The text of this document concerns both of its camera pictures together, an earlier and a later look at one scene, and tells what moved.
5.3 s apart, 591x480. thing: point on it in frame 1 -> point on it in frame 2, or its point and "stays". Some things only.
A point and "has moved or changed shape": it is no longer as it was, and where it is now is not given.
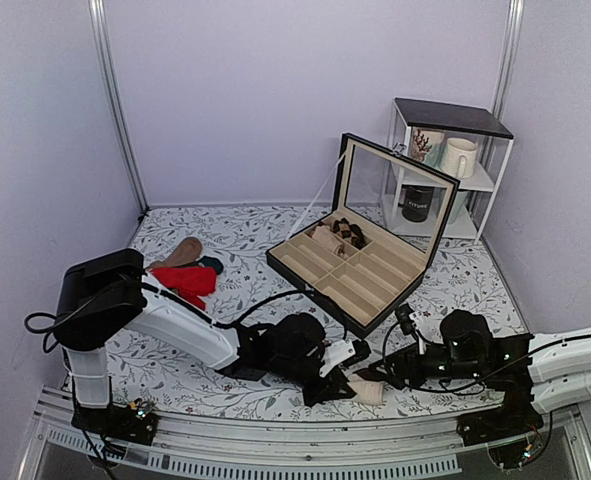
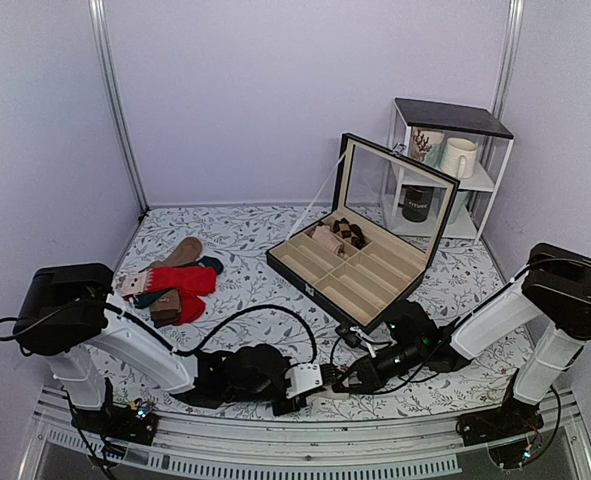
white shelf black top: [466, 144] stays
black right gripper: [402, 360] -> [371, 380]
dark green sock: [212, 263] stays
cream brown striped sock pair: [368, 385] has moved or changed shape
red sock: [189, 282] stays
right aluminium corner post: [508, 56] stays
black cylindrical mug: [417, 204] stays
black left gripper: [334, 389] -> [299, 404]
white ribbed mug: [458, 158] stays
